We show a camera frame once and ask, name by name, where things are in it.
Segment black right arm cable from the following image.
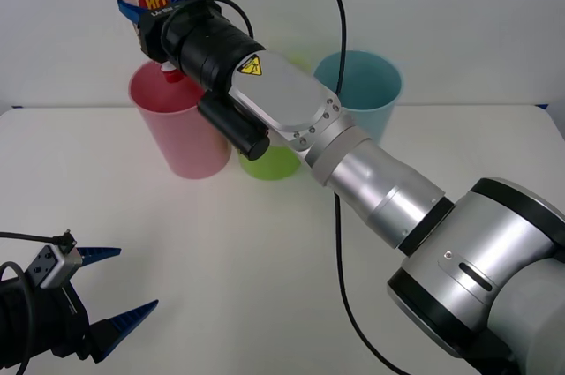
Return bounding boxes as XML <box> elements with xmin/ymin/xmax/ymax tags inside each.
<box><xmin>161</xmin><ymin>0</ymin><xmax>410</xmax><ymax>375</ymax></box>

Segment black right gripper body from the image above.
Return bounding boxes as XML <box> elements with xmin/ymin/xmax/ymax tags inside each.
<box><xmin>138</xmin><ymin>4</ymin><xmax>187</xmax><ymax>64</ymax></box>

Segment pale blue plastic bin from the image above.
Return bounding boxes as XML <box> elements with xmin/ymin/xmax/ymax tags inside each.
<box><xmin>313</xmin><ymin>49</ymin><xmax>405</xmax><ymax>147</ymax></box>

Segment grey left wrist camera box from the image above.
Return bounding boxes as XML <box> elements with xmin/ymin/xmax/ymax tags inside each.
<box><xmin>26</xmin><ymin>244</ymin><xmax>84</xmax><ymax>291</ymax></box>

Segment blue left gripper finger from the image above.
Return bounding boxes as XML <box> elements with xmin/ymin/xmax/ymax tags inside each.
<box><xmin>89</xmin><ymin>299</ymin><xmax>160</xmax><ymax>364</ymax></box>
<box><xmin>78</xmin><ymin>245</ymin><xmax>122</xmax><ymax>266</ymax></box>

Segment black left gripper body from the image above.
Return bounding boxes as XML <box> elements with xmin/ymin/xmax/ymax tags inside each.
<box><xmin>25</xmin><ymin>280</ymin><xmax>96</xmax><ymax>364</ymax></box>

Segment green plastic bin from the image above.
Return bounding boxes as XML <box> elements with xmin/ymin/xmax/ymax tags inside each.
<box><xmin>237</xmin><ymin>37</ymin><xmax>319</xmax><ymax>182</ymax></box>

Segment pink plastic bin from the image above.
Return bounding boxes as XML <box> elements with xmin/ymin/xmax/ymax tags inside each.
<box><xmin>127</xmin><ymin>61</ymin><xmax>233</xmax><ymax>180</ymax></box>

